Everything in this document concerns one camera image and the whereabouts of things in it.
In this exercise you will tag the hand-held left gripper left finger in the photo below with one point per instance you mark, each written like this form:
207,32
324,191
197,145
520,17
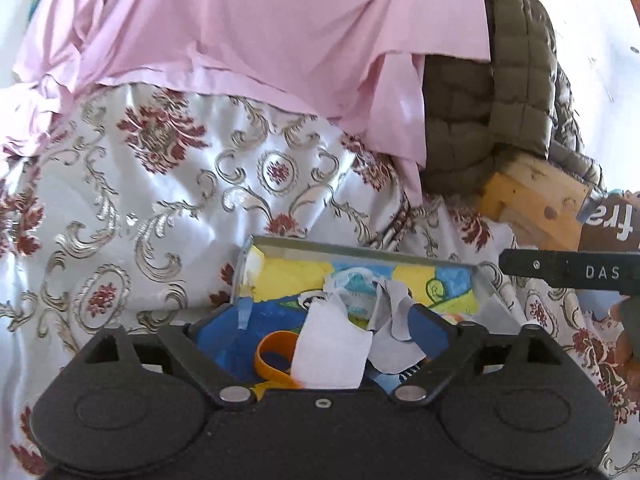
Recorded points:
192,357

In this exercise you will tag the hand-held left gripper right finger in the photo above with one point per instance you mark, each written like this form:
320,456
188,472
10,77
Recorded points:
436,335

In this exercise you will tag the orange white packet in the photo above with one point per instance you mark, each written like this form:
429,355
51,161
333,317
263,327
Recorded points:
267,360

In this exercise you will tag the white face mask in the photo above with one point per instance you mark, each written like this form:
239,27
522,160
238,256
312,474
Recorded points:
330,350

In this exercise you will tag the grey metal box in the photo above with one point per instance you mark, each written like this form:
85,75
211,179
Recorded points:
350,247

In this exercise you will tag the person's right hand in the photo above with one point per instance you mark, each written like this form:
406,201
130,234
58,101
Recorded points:
630,340

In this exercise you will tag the light blue cloth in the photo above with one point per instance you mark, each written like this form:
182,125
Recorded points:
592,305

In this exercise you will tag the brown cloth with white print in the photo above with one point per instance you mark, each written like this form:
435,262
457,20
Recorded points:
617,225

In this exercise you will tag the floral satin blanket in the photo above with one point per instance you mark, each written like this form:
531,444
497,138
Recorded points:
125,210

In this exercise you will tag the olive puffer jacket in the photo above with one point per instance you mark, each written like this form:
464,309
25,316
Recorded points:
500,85

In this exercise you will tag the pink sheet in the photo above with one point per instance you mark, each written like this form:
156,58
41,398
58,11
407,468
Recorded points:
250,25

